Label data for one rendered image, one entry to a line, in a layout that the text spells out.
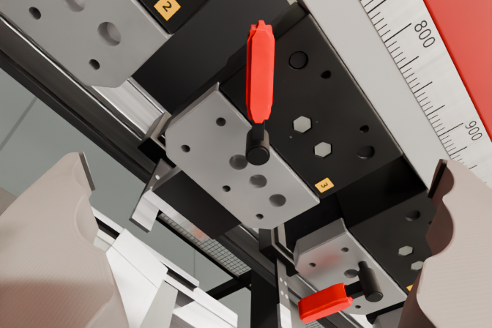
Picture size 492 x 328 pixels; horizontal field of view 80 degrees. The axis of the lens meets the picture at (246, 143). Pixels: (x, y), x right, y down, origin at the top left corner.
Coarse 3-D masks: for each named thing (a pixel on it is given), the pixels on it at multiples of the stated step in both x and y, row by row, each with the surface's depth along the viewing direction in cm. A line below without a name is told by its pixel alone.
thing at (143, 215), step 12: (156, 120) 61; (168, 120) 58; (156, 132) 54; (144, 144) 53; (156, 144) 53; (156, 156) 54; (156, 168) 52; (168, 168) 54; (156, 180) 50; (144, 192) 46; (144, 204) 45; (132, 216) 42; (144, 216) 43; (144, 228) 43
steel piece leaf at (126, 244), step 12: (120, 240) 38; (132, 240) 40; (120, 252) 37; (132, 252) 39; (144, 252) 40; (132, 264) 38; (144, 264) 39; (156, 264) 41; (144, 276) 38; (156, 276) 40
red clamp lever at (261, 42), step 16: (256, 32) 17; (256, 48) 18; (272, 48) 18; (256, 64) 18; (272, 64) 19; (256, 80) 19; (272, 80) 19; (256, 96) 19; (256, 112) 20; (256, 128) 21; (256, 144) 21; (256, 160) 22
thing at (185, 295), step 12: (96, 216) 38; (108, 228) 39; (120, 228) 40; (156, 252) 42; (168, 264) 43; (168, 276) 42; (180, 276) 44; (180, 288) 42; (192, 288) 45; (180, 300) 43; (192, 300) 43
